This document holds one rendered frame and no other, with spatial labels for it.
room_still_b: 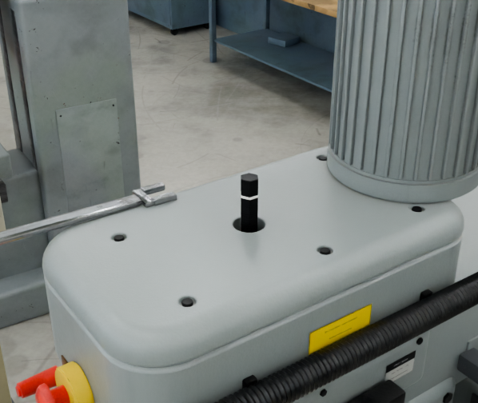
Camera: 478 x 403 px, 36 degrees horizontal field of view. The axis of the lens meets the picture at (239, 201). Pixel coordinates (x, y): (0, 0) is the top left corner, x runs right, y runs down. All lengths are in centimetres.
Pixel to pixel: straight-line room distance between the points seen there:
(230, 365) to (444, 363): 42
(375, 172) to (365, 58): 14
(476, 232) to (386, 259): 33
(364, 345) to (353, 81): 30
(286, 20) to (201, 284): 694
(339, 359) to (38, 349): 299
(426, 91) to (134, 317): 40
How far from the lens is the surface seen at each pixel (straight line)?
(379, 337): 83
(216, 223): 85
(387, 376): 97
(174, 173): 517
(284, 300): 75
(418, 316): 87
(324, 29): 720
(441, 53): 84
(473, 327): 109
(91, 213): 87
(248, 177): 82
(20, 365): 365
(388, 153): 88
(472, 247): 110
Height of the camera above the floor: 232
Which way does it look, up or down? 29 degrees down
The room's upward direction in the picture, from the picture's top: straight up
